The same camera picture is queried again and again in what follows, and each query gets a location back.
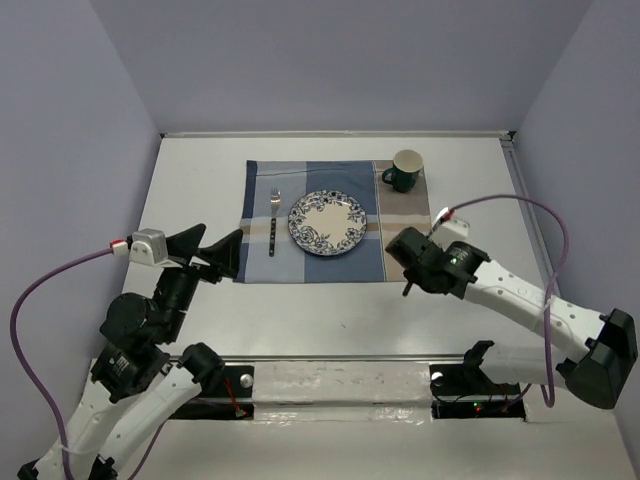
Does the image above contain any dark teal cup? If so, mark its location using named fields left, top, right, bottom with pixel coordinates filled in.
left=381, top=150, right=424, bottom=193

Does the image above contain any blue floral ceramic plate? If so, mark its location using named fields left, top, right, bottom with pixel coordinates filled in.
left=287, top=190, right=368, bottom=257

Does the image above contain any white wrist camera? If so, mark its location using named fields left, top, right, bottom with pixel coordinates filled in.
left=110, top=229, right=181, bottom=268
left=431, top=207, right=470, bottom=244

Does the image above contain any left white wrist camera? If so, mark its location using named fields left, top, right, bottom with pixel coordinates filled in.
left=110, top=229, right=181, bottom=268

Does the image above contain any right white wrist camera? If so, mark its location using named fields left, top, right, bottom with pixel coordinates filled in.
left=431, top=207, right=470, bottom=244

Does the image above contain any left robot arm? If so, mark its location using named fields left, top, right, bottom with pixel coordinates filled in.
left=10, top=224, right=243, bottom=479

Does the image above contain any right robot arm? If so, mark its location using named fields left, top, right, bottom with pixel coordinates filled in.
left=386, top=227, right=638, bottom=410

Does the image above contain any blue beige plaid cloth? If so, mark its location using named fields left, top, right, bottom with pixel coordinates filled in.
left=237, top=160, right=431, bottom=284

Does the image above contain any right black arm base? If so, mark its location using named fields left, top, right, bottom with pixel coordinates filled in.
left=430, top=364, right=526, bottom=420

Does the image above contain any silver fork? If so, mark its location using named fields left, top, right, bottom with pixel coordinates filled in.
left=269, top=188, right=281, bottom=257

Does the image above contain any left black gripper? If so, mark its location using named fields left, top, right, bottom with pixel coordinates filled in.
left=157, top=221, right=246, bottom=339

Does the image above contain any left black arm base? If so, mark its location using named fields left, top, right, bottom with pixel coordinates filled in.
left=183, top=364, right=255, bottom=421

